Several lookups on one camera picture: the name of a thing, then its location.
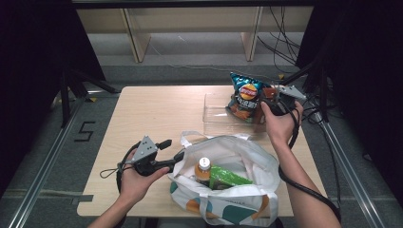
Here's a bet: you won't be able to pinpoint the white-capped orange label bottle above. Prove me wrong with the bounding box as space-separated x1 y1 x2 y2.
194 157 213 188

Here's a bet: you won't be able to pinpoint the blue chip bag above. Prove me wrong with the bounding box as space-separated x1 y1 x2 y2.
225 71 273 124

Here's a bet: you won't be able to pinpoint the white patterned tote bag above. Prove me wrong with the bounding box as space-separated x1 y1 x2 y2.
167 130 281 227

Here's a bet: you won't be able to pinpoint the black metal stand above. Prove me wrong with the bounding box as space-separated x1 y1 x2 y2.
59 67 121 128
280 58 331 123

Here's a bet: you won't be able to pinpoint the person's left hand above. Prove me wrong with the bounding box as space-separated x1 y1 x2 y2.
119 151 170 206

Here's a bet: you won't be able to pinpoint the clear plastic tray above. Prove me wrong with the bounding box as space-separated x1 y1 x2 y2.
202 92 273 127

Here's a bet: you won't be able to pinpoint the person's right hand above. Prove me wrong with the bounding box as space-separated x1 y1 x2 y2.
259 101 304 148

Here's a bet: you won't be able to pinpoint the hanging black cables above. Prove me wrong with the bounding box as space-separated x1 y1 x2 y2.
257 6 302 74

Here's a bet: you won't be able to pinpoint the black floor cables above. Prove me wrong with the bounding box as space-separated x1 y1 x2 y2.
300 93 329 126

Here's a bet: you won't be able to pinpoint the black curtain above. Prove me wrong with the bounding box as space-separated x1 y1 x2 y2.
296 0 403 200
0 0 107 198

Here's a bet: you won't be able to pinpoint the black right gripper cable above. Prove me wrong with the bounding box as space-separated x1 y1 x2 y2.
278 101 342 222

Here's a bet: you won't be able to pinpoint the light wooden bench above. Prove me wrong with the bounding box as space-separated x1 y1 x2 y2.
76 6 315 64

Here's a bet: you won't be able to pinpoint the green snack packet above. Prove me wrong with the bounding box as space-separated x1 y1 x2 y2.
208 165 255 191

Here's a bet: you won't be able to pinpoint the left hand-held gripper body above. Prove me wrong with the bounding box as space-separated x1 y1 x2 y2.
131 135 165 177

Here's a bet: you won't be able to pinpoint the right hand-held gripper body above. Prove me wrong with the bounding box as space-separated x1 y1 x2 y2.
267 85 308 117

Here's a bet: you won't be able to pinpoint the metal floor rail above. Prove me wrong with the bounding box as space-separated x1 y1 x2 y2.
317 118 387 228
8 94 86 228

